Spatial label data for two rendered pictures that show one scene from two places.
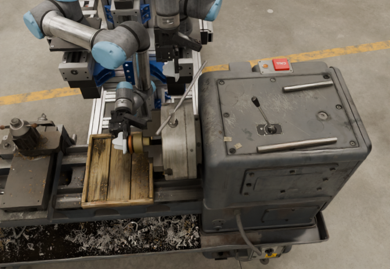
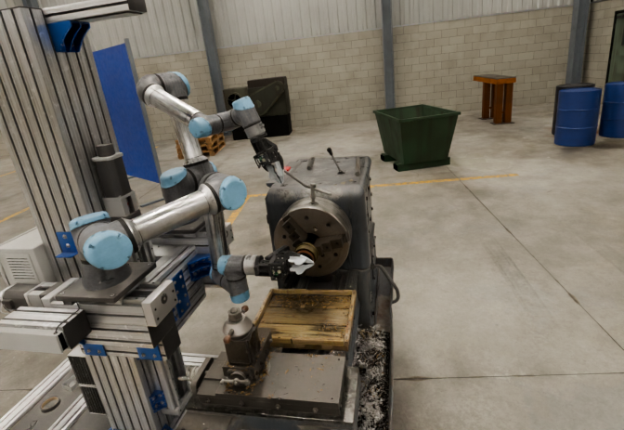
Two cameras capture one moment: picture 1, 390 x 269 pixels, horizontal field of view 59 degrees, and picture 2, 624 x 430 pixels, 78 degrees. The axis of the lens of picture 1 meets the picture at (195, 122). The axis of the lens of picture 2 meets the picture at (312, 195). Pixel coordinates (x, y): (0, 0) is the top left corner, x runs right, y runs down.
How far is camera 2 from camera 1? 1.59 m
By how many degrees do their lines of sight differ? 64
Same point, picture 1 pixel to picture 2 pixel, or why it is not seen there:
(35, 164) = (278, 367)
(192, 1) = (197, 171)
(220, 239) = (381, 319)
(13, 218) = (353, 404)
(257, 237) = (383, 296)
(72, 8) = not seen: hidden behind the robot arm
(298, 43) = not seen: hidden behind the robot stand
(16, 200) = (330, 384)
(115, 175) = (313, 319)
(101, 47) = (232, 180)
